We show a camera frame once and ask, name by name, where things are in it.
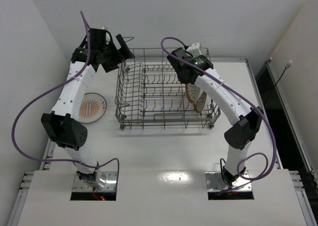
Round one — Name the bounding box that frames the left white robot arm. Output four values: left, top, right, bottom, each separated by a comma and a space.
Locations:
41, 28, 135, 189

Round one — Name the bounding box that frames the orange sunburst white plate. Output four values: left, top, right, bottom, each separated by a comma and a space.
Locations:
79, 92, 107, 124

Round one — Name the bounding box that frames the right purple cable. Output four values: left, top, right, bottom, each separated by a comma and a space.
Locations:
160, 36, 277, 196

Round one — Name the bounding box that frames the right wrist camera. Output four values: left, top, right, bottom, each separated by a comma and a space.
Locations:
191, 55, 214, 71

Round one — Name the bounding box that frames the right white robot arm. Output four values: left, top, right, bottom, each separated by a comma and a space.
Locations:
167, 48, 261, 186

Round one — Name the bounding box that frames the metal base plate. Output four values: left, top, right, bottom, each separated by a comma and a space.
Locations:
72, 171, 117, 193
205, 171, 252, 193

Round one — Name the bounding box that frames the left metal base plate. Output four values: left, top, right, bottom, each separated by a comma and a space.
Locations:
72, 171, 117, 193

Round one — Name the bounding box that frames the grey wire dish rack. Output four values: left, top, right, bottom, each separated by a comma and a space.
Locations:
115, 48, 221, 130

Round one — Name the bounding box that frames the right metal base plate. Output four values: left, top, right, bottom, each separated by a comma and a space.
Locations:
205, 171, 252, 193

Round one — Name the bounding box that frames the floral plate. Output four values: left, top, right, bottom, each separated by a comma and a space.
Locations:
193, 92, 207, 113
185, 83, 204, 103

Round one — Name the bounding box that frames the floral plate front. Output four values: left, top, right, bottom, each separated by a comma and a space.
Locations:
185, 83, 204, 103

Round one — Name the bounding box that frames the black cable white plug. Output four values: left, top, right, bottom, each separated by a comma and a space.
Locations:
263, 60, 293, 105

